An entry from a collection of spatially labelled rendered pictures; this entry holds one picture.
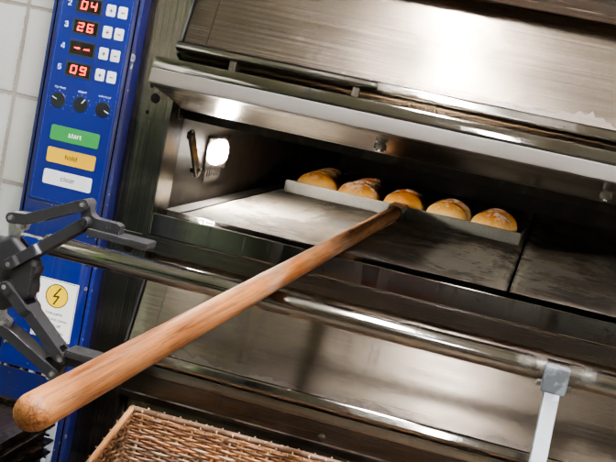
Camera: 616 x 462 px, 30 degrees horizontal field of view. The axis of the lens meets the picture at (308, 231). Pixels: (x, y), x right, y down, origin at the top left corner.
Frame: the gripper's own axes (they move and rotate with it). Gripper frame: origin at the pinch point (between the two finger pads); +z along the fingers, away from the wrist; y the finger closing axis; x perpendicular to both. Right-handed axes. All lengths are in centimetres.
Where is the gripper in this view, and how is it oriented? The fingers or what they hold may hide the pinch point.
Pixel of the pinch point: (129, 303)
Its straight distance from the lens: 124.2
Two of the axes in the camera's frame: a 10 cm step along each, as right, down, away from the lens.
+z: 9.5, 2.3, -2.0
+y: -2.1, 9.7, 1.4
